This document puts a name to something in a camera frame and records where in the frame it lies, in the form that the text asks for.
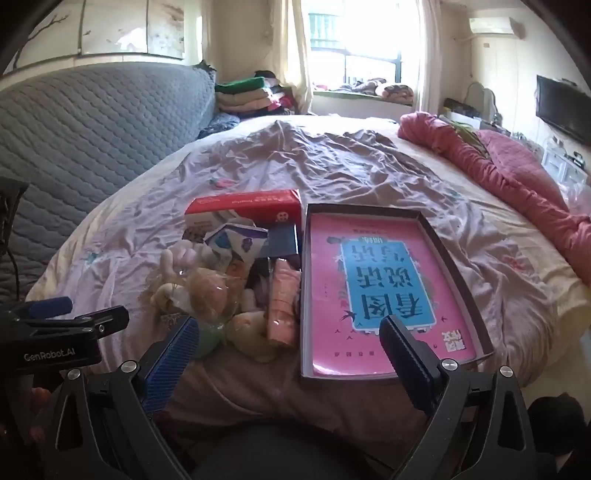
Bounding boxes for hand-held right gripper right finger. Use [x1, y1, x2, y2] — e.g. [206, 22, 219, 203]
[379, 318, 536, 480]

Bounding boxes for red and white box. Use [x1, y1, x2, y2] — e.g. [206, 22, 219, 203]
[184, 189, 303, 243]

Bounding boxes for cream curtain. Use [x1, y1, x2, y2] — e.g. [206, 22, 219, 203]
[414, 0, 445, 116]
[290, 0, 315, 115]

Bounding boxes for pink quilt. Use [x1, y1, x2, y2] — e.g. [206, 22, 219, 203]
[398, 111, 591, 296]

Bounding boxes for grey quilted headboard cover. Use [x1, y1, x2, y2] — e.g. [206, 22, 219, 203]
[0, 62, 219, 305]

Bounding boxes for white cabinet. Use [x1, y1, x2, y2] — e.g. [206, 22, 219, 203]
[540, 147, 591, 186]

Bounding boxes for white air conditioner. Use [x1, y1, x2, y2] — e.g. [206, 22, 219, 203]
[468, 16, 516, 36]

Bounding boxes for white printed paper packet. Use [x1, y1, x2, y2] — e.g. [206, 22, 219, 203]
[203, 219, 269, 271]

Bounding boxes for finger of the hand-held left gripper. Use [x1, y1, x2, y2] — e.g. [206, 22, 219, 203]
[69, 305, 131, 343]
[25, 296, 73, 320]

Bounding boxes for white framed mirror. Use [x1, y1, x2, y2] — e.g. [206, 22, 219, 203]
[465, 82, 498, 116]

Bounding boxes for patterned folded bedding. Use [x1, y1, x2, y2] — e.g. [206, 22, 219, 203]
[342, 76, 414, 100]

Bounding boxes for green round puff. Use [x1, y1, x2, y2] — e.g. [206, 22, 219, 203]
[196, 320, 228, 361]

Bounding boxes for dark blue box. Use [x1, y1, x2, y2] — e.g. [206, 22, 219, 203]
[256, 224, 301, 259]

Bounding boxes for black television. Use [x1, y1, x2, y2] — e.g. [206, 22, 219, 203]
[536, 74, 591, 147]

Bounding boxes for person's left hand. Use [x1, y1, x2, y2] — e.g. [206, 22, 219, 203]
[30, 387, 54, 411]

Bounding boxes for blue patterned cloth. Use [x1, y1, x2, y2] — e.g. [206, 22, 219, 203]
[198, 111, 241, 140]

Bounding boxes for window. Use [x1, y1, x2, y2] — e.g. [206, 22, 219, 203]
[302, 0, 423, 93]

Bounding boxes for beige plush bear toy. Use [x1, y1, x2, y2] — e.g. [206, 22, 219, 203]
[161, 244, 232, 324]

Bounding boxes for bed with cream sheet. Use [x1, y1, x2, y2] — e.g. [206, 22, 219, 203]
[25, 113, 591, 388]

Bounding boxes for dark cloth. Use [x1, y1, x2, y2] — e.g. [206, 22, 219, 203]
[526, 392, 588, 480]

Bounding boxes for stack of folded clothes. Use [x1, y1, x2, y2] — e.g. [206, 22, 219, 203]
[215, 69, 297, 117]

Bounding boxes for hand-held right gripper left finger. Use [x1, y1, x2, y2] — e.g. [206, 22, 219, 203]
[44, 316, 201, 480]

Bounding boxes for grey cardboard box tray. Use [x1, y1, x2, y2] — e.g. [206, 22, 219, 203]
[300, 203, 495, 380]

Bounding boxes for pink quilted pillow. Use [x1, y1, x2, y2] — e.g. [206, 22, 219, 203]
[475, 129, 571, 213]

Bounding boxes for green cloth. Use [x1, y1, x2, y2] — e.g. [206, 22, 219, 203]
[450, 117, 486, 155]

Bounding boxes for tree wall painting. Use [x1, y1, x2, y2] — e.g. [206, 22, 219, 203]
[0, 0, 186, 78]

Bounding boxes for pink folded cloth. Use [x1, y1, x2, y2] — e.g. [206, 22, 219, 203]
[268, 261, 302, 348]

